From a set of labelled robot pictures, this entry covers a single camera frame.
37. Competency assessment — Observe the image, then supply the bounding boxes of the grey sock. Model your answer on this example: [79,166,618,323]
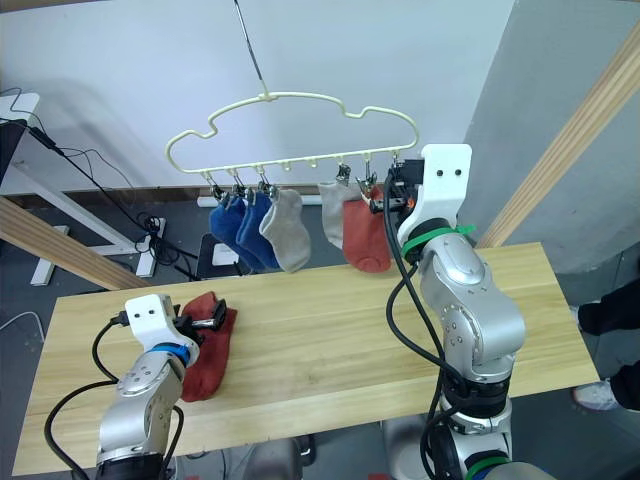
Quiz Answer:
[258,188,313,274]
[317,180,365,250]

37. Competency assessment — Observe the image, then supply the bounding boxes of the white desk frame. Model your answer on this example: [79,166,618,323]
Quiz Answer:
[0,92,169,287]

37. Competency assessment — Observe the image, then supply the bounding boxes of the cream plastic clip hanger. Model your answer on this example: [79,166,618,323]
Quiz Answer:
[165,90,419,176]

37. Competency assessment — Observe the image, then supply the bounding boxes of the black floor cables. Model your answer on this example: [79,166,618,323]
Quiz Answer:
[0,87,201,281]

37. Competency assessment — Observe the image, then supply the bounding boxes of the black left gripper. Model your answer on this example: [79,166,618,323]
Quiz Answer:
[171,297,228,347]

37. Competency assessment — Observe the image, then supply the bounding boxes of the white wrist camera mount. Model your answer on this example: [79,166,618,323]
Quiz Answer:
[123,293,195,352]
[396,143,474,247]

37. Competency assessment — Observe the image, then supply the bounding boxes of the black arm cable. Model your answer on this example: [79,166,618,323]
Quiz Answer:
[44,312,184,480]
[382,182,469,480]

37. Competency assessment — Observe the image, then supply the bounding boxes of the green cable tie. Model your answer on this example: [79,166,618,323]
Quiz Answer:
[401,224,477,253]

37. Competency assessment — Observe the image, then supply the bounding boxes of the blue sock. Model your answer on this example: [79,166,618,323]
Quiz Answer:
[235,191,281,272]
[209,196,250,259]

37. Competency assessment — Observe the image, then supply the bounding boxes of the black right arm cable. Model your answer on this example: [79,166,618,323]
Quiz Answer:
[382,182,469,480]

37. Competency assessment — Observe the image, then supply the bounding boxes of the red sock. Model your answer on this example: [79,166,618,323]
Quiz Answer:
[179,292,239,404]
[341,196,394,273]

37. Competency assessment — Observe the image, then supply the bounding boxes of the light wooden beam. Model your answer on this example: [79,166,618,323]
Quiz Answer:
[0,195,152,292]
[474,19,640,250]

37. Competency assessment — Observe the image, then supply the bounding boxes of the person in black clothes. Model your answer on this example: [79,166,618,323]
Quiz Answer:
[576,282,640,412]

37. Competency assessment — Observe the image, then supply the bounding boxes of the white wall trunking strip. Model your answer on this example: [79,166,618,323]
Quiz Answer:
[196,194,326,208]

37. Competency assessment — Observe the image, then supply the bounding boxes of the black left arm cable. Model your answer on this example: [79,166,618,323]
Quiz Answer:
[44,312,184,480]

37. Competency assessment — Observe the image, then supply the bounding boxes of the thin metal hanging rod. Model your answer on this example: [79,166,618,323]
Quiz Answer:
[231,0,267,95]

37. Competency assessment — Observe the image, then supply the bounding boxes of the white and red shoe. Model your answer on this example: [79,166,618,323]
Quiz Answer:
[571,378,622,412]

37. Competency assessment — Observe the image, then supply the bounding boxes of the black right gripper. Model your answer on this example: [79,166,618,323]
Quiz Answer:
[368,158,427,217]

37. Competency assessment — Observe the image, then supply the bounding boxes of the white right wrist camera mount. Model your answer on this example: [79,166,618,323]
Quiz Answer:
[396,143,474,247]

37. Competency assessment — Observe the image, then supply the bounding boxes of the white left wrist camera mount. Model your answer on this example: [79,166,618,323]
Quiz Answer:
[123,293,195,352]

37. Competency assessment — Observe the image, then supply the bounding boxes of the white floor cable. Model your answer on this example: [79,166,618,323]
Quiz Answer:
[0,310,45,344]

